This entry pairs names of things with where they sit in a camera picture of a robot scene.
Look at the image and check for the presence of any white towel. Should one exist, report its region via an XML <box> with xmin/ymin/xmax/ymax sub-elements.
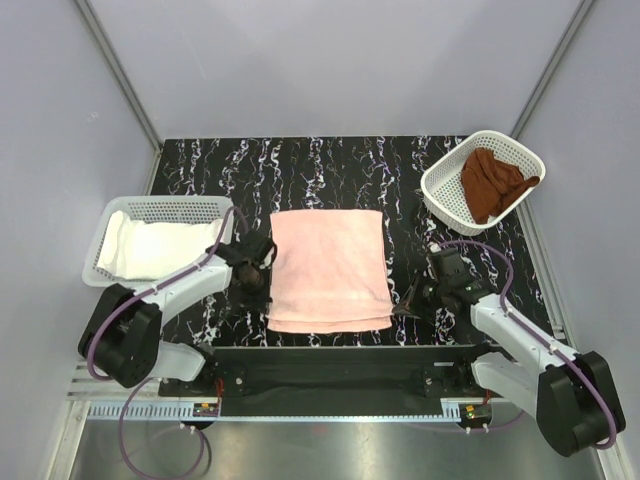
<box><xmin>97</xmin><ymin>211</ymin><xmax>223</xmax><ymax>280</ymax></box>

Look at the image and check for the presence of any left white plastic basket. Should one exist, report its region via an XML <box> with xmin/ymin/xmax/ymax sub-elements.
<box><xmin>82</xmin><ymin>195</ymin><xmax>234</xmax><ymax>288</ymax></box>

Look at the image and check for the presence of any white plastic basket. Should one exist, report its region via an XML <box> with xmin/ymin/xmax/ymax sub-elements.
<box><xmin>421</xmin><ymin>130</ymin><xmax>546</xmax><ymax>236</ymax></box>
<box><xmin>82</xmin><ymin>195</ymin><xmax>234</xmax><ymax>288</ymax></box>

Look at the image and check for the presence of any small circuit board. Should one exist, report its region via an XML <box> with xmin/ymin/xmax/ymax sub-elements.
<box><xmin>192</xmin><ymin>402</ymin><xmax>220</xmax><ymax>418</ymax></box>
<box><xmin>464</xmin><ymin>403</ymin><xmax>492</xmax><ymax>420</ymax></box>

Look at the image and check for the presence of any white slotted cable duct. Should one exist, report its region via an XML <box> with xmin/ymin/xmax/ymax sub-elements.
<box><xmin>87</xmin><ymin>401</ymin><xmax>195</xmax><ymax>421</ymax></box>

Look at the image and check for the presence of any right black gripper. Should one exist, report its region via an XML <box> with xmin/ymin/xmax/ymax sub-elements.
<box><xmin>393</xmin><ymin>270</ymin><xmax>448</xmax><ymax>320</ymax></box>

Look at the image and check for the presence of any left small circuit board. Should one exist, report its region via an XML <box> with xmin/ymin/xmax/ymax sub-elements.
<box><xmin>192</xmin><ymin>402</ymin><xmax>220</xmax><ymax>418</ymax></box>

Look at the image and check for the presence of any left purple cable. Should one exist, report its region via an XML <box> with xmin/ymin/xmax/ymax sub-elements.
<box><xmin>85</xmin><ymin>205</ymin><xmax>249</xmax><ymax>476</ymax></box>

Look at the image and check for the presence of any pink towel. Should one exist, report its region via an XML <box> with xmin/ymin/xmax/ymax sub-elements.
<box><xmin>267</xmin><ymin>209</ymin><xmax>392</xmax><ymax>334</ymax></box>

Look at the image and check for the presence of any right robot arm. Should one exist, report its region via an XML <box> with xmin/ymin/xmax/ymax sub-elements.
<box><xmin>393</xmin><ymin>242</ymin><xmax>626</xmax><ymax>457</ymax></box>

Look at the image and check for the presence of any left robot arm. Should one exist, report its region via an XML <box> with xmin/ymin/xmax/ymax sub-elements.
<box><xmin>78</xmin><ymin>230</ymin><xmax>277</xmax><ymax>396</ymax></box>

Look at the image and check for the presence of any right white plastic basket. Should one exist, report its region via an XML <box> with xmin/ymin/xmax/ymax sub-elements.
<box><xmin>421</xmin><ymin>130</ymin><xmax>546</xmax><ymax>236</ymax></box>

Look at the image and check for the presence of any brown towel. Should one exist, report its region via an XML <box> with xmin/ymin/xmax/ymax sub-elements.
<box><xmin>461</xmin><ymin>148</ymin><xmax>540</xmax><ymax>224</ymax></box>

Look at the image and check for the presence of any left aluminium frame post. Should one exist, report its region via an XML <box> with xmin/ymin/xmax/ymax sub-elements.
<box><xmin>71</xmin><ymin>0</ymin><xmax>164</xmax><ymax>152</ymax></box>

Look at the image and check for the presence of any right small circuit board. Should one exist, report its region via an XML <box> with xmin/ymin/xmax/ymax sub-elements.
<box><xmin>464</xmin><ymin>403</ymin><xmax>492</xmax><ymax>420</ymax></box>

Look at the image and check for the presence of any right aluminium frame post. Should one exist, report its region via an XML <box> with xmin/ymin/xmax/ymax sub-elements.
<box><xmin>510</xmin><ymin>0</ymin><xmax>598</xmax><ymax>140</ymax></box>

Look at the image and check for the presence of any aluminium frame post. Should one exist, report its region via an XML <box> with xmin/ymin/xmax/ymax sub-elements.
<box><xmin>71</xmin><ymin>0</ymin><xmax>164</xmax><ymax>152</ymax></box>
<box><xmin>510</xmin><ymin>0</ymin><xmax>598</xmax><ymax>140</ymax></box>

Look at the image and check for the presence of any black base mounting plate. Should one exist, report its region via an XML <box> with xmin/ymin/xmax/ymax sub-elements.
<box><xmin>159</xmin><ymin>344</ymin><xmax>502</xmax><ymax>397</ymax></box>

